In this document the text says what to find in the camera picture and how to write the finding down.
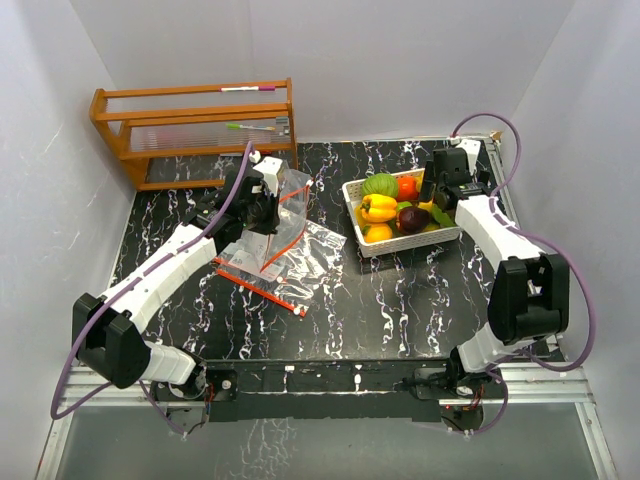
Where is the clear red zip bag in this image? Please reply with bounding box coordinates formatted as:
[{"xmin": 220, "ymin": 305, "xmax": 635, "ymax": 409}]
[{"xmin": 249, "ymin": 168, "xmax": 313, "ymax": 281}]

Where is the dark green cabbage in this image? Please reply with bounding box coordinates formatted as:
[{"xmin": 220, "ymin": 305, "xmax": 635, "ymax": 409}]
[{"xmin": 361, "ymin": 173, "xmax": 399, "ymax": 198}]

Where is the yellow bell pepper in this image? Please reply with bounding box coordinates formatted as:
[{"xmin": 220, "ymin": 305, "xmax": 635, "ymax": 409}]
[{"xmin": 360, "ymin": 194, "xmax": 397, "ymax": 223}]

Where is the light green cabbage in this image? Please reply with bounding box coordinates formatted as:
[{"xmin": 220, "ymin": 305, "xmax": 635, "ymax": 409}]
[{"xmin": 431, "ymin": 203, "xmax": 456, "ymax": 228}]

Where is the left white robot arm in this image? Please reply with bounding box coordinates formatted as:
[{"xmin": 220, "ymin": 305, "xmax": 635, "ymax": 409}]
[{"xmin": 72, "ymin": 168, "xmax": 282, "ymax": 399}]

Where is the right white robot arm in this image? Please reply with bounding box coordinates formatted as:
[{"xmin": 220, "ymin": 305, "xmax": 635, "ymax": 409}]
[{"xmin": 421, "ymin": 147, "xmax": 570, "ymax": 397}]

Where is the red tomato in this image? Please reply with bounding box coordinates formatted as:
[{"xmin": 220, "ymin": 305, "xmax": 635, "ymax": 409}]
[{"xmin": 396, "ymin": 176, "xmax": 419, "ymax": 203}]

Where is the orange fruit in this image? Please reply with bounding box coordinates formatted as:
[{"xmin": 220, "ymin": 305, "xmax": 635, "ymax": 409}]
[{"xmin": 362, "ymin": 223, "xmax": 394, "ymax": 244}]

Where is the white plastic basket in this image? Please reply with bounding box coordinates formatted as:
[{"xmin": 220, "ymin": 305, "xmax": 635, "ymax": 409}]
[{"xmin": 341, "ymin": 179, "xmax": 462, "ymax": 258}]

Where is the green marker pen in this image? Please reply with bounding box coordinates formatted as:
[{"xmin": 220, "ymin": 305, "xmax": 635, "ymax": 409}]
[{"xmin": 225, "ymin": 123, "xmax": 276, "ymax": 132}]

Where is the pink white marker pen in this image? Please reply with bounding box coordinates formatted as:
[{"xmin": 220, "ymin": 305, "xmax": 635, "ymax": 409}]
[{"xmin": 219, "ymin": 85, "xmax": 277, "ymax": 93}]

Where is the wooden orange shelf rack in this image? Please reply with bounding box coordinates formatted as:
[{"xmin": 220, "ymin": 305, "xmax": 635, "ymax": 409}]
[{"xmin": 89, "ymin": 78, "xmax": 298, "ymax": 192}]

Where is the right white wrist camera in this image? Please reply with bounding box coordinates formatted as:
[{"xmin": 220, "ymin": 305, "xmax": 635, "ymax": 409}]
[{"xmin": 449, "ymin": 137, "xmax": 482, "ymax": 170}]

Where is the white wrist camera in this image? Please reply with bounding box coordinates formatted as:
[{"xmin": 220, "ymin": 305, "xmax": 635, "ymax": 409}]
[
  {"xmin": 449, "ymin": 137, "xmax": 482, "ymax": 170},
  {"xmin": 253, "ymin": 156, "xmax": 286, "ymax": 196}
]

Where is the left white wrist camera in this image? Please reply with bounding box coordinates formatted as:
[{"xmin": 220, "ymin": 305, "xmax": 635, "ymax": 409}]
[{"xmin": 253, "ymin": 156, "xmax": 286, "ymax": 196}]

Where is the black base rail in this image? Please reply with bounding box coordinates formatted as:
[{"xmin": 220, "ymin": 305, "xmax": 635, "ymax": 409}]
[{"xmin": 151, "ymin": 359, "xmax": 504, "ymax": 422}]

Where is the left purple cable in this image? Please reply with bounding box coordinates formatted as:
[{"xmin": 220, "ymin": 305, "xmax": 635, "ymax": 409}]
[{"xmin": 49, "ymin": 140, "xmax": 263, "ymax": 435}]

